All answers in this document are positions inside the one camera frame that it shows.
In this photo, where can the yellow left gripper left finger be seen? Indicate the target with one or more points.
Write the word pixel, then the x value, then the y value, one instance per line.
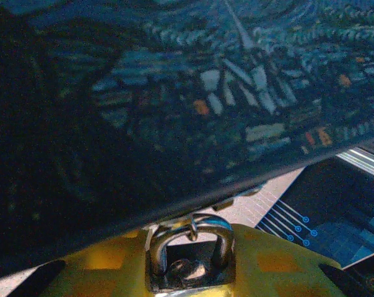
pixel 97 272

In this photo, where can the dark mat blue circuit lines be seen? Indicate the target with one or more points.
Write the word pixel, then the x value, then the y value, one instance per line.
pixel 329 198

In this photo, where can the black plastic box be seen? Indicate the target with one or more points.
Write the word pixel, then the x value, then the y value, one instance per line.
pixel 112 123

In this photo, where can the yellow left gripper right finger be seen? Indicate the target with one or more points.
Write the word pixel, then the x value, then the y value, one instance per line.
pixel 267 266

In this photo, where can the metal padlock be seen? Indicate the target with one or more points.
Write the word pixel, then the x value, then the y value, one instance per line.
pixel 224 244

